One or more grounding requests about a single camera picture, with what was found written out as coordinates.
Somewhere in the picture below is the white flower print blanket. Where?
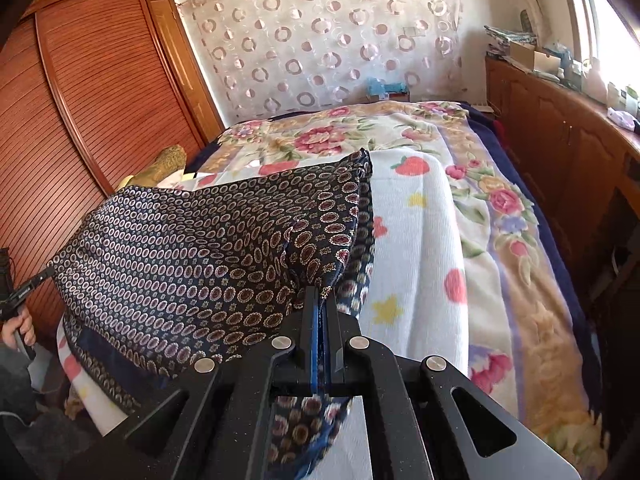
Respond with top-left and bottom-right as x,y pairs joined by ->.
52,152 -> 471,480

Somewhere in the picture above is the gold patterned pillow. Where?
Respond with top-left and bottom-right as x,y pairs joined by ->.
132,144 -> 187,186

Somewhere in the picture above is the pink bottle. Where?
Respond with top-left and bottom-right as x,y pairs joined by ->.
582,57 -> 608,101

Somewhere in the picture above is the circle patterned wall curtain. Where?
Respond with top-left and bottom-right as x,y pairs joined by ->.
180,0 -> 463,123

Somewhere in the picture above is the wooden side cabinet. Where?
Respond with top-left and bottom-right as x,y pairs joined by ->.
484,55 -> 640,311

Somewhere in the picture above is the white pouch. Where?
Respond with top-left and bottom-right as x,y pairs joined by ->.
607,107 -> 637,128

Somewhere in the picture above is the floral bed blanket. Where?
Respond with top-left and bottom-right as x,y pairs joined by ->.
197,100 -> 608,463

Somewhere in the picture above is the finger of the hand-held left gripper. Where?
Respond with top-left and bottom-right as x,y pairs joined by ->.
12,265 -> 57,302

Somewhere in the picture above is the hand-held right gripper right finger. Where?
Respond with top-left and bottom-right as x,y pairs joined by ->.
322,299 -> 582,480

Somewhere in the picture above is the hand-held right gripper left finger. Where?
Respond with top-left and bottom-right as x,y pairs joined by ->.
65,285 -> 321,480

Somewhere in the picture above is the cardboard box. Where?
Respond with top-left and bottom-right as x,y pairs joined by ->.
507,41 -> 562,73

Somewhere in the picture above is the wooden slatted wardrobe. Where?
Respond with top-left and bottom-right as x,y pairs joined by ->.
0,0 -> 226,346

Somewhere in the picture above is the window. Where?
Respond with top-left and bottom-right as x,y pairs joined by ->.
555,0 -> 640,101

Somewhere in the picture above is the navy patterned silk shirt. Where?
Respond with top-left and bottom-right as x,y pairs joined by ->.
50,147 -> 376,480

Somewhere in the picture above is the blue tissue pack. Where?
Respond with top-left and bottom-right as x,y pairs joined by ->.
366,77 -> 410,102

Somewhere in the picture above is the person's left hand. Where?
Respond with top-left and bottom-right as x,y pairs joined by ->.
1,310 -> 38,350

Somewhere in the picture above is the stack of folded cloths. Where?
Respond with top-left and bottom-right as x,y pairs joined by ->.
484,24 -> 538,56

